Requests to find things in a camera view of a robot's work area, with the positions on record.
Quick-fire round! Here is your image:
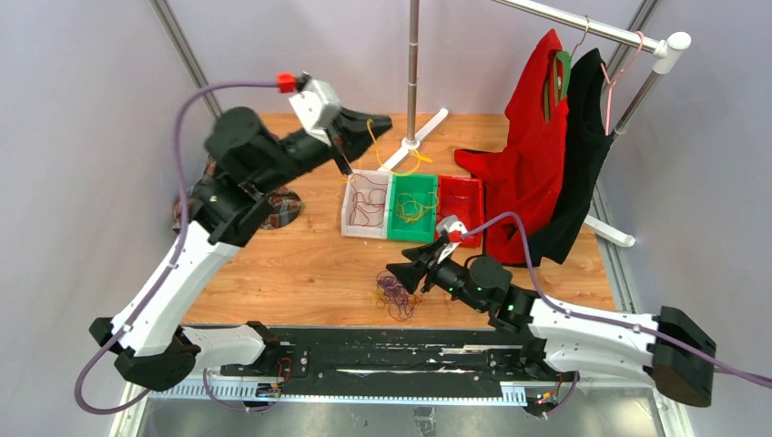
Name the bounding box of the metal clothes rack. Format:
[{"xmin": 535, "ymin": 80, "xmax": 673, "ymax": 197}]
[{"xmin": 376, "ymin": 0, "xmax": 693, "ymax": 249}]

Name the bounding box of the white plastic bin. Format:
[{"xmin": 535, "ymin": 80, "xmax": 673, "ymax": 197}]
[{"xmin": 340, "ymin": 170, "xmax": 392, "ymax": 239}]

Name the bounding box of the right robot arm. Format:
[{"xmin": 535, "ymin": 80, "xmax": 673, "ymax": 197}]
[{"xmin": 386, "ymin": 240, "xmax": 716, "ymax": 408}]

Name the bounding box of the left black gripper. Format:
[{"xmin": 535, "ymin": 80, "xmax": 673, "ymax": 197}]
[{"xmin": 253, "ymin": 106, "xmax": 392, "ymax": 196}]

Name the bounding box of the red shirt on hanger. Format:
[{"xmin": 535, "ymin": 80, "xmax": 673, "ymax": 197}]
[{"xmin": 453, "ymin": 29, "xmax": 568, "ymax": 236}]

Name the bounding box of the aluminium frame rail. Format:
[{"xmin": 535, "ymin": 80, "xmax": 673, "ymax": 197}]
[{"xmin": 149, "ymin": 0, "xmax": 209, "ymax": 88}]

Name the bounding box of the plaid flannel shirt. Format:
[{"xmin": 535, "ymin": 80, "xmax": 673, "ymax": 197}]
[{"xmin": 186, "ymin": 155, "xmax": 305, "ymax": 229}]

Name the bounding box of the coloured wire bundle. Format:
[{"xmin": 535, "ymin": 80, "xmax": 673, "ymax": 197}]
[{"xmin": 368, "ymin": 269, "xmax": 426, "ymax": 323}]

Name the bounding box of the red plastic bin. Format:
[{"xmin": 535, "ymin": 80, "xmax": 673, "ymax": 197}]
[{"xmin": 437, "ymin": 175, "xmax": 485, "ymax": 229}]

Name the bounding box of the black shirt on hanger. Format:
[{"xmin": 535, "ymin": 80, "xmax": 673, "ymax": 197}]
[{"xmin": 528, "ymin": 48, "xmax": 612, "ymax": 267}]

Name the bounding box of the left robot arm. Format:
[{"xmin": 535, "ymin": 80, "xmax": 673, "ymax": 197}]
[{"xmin": 89, "ymin": 107, "xmax": 392, "ymax": 391}]

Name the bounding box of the green plastic bin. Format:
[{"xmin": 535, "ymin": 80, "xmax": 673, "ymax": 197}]
[{"xmin": 387, "ymin": 174, "xmax": 439, "ymax": 243}]

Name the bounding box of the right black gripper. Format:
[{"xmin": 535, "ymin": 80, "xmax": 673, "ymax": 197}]
[{"xmin": 388, "ymin": 239, "xmax": 487, "ymax": 314}]

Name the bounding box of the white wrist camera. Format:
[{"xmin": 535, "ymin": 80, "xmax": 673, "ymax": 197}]
[
  {"xmin": 289, "ymin": 78, "xmax": 341, "ymax": 147},
  {"xmin": 435, "ymin": 215, "xmax": 467, "ymax": 263}
]

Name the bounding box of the yellow wire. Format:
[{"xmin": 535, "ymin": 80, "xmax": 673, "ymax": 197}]
[{"xmin": 365, "ymin": 117, "xmax": 441, "ymax": 224}]

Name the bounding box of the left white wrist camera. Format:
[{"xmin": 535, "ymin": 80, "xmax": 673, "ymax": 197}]
[{"xmin": 289, "ymin": 78, "xmax": 341, "ymax": 147}]

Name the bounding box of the red wire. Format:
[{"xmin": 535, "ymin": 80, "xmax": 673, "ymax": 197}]
[{"xmin": 348, "ymin": 175, "xmax": 389, "ymax": 229}]

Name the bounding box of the purple cable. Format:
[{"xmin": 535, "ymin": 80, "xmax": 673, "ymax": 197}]
[
  {"xmin": 73, "ymin": 73, "xmax": 298, "ymax": 416},
  {"xmin": 449, "ymin": 210, "xmax": 772, "ymax": 419}
]

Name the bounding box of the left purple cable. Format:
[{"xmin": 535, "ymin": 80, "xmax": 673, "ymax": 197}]
[{"xmin": 73, "ymin": 73, "xmax": 298, "ymax": 416}]

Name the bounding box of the green hanger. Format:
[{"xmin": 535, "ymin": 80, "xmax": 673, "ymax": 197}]
[{"xmin": 543, "ymin": 50, "xmax": 572, "ymax": 121}]

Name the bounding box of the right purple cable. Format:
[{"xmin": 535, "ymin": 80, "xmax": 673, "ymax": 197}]
[{"xmin": 449, "ymin": 210, "xmax": 772, "ymax": 419}]

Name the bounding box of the pink hanger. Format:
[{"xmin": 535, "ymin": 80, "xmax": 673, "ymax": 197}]
[{"xmin": 601, "ymin": 30, "xmax": 645, "ymax": 137}]

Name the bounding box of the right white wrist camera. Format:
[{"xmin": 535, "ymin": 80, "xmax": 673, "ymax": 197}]
[{"xmin": 435, "ymin": 215, "xmax": 467, "ymax": 263}]

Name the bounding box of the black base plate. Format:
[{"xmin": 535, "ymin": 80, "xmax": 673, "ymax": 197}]
[{"xmin": 219, "ymin": 327, "xmax": 577, "ymax": 398}]

